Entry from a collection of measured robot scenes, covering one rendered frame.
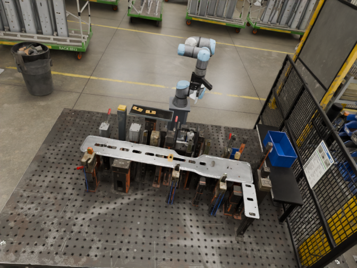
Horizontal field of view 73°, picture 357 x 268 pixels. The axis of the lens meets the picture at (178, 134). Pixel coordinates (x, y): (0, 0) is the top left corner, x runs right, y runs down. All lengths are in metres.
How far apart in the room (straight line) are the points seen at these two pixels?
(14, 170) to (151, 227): 1.99
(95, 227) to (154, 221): 0.43
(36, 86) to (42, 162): 2.21
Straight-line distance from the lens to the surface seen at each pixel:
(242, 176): 1.99
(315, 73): 4.06
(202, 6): 8.51
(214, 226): 2.02
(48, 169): 2.34
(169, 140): 2.02
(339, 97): 3.88
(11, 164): 3.48
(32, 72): 4.30
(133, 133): 2.00
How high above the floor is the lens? 2.41
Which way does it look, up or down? 41 degrees down
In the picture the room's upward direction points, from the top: 11 degrees clockwise
